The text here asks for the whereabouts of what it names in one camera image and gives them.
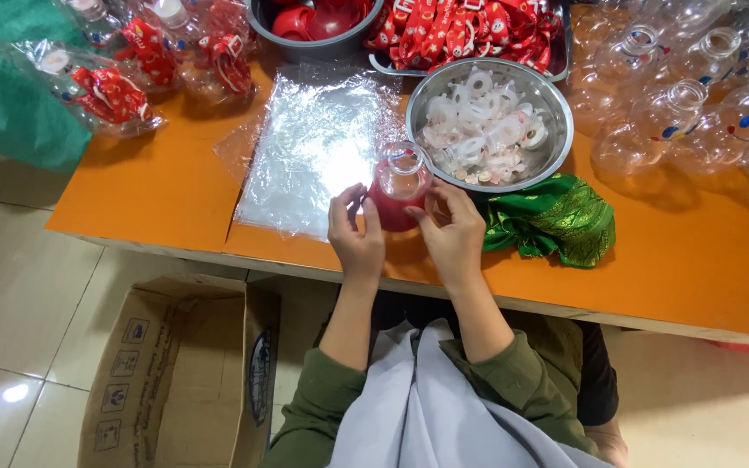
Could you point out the clear bottle with red base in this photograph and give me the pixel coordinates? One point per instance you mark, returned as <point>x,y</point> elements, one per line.
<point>400,188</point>

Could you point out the person's right hand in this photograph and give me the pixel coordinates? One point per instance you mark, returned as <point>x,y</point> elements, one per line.
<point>456,244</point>

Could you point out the heap of red caps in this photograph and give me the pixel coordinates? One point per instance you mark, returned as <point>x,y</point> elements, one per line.
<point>313,19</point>

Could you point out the grey bowl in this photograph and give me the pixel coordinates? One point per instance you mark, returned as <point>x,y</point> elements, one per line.
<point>322,47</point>

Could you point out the brown cardboard box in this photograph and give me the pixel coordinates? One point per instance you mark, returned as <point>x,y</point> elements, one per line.
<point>179,377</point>

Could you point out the green mesh sack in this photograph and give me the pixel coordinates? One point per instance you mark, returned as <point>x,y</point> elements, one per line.
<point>10,84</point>

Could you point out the stack of clear plastic bags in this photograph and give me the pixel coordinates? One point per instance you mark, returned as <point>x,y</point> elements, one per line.
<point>309,149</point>

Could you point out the pile of clear empty bottles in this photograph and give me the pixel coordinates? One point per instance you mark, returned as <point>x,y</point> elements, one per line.
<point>686,91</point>

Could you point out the white apron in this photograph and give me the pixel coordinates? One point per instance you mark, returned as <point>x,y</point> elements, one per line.
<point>426,416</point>

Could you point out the steel tray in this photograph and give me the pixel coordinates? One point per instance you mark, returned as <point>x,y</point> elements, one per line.
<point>560,58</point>

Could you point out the person's left hand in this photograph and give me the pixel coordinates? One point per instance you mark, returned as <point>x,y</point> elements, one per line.
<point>358,244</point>

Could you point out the red plastic basin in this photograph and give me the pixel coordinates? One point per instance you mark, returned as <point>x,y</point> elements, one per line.
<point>748,346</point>

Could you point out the steel bowl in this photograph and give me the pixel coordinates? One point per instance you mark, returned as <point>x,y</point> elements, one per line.
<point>547,97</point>

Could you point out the heap of white plastic lids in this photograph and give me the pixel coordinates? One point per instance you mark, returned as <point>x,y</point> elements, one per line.
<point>488,127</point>

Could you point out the green and gold cloth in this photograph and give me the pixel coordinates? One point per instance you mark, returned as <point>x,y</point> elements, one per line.
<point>556,221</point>

